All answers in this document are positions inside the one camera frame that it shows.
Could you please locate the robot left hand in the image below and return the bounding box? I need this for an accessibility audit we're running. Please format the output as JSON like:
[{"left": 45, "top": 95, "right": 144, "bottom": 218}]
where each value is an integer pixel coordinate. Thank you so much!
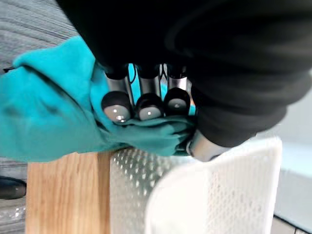
[{"left": 55, "top": 0, "right": 312, "bottom": 162}]

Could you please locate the teal cloth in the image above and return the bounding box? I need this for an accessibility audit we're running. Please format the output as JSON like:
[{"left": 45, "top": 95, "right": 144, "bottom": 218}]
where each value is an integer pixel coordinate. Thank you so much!
[{"left": 0, "top": 36, "right": 197, "bottom": 163}]

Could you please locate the white perforated laundry basket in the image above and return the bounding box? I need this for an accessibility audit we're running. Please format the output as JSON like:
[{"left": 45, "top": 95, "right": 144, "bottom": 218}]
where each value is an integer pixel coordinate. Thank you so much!
[{"left": 109, "top": 135, "right": 283, "bottom": 234}]

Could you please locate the robot dark foot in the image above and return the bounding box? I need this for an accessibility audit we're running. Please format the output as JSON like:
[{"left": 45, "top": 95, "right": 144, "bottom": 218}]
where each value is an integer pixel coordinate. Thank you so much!
[{"left": 0, "top": 177, "right": 27, "bottom": 200}]

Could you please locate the wooden bed frame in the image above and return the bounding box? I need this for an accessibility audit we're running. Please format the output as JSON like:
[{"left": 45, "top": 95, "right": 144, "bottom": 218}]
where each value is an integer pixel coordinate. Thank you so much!
[{"left": 25, "top": 150, "right": 115, "bottom": 234}]

